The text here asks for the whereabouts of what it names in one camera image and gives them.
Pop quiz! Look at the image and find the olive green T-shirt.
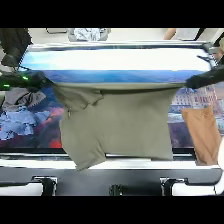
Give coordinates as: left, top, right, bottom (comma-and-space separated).
49, 80, 187, 172

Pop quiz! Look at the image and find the heap of clothes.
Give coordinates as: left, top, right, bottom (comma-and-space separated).
67, 27, 112, 43

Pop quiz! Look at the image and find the blue garment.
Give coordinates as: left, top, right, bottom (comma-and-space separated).
0, 105, 52, 141

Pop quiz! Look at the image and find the grey garment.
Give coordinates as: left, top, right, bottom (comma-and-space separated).
1, 87, 48, 113

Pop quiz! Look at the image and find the orange-brown garment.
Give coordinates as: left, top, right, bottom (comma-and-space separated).
181, 105, 223, 166

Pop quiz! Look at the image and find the silver frame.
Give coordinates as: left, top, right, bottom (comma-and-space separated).
0, 39, 224, 197

